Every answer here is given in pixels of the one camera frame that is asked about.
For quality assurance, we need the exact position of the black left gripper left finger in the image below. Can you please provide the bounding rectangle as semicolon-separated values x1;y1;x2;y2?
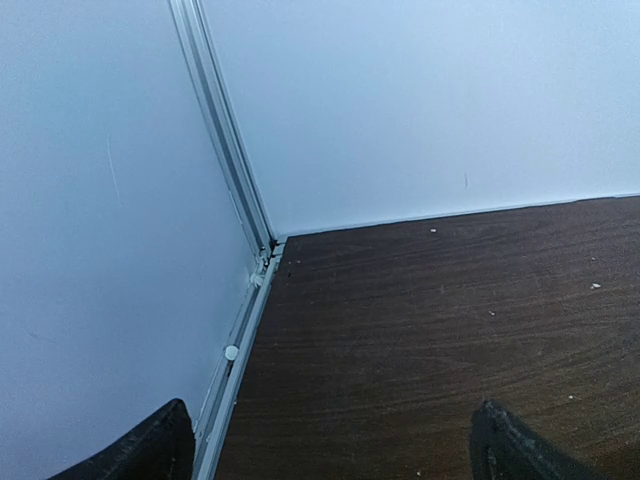
54;398;195;480

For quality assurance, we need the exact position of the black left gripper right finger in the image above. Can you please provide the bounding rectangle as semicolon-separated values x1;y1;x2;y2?
469;400;603;480

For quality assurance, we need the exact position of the aluminium left table rail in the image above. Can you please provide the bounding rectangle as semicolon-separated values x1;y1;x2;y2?
192;238;286;479

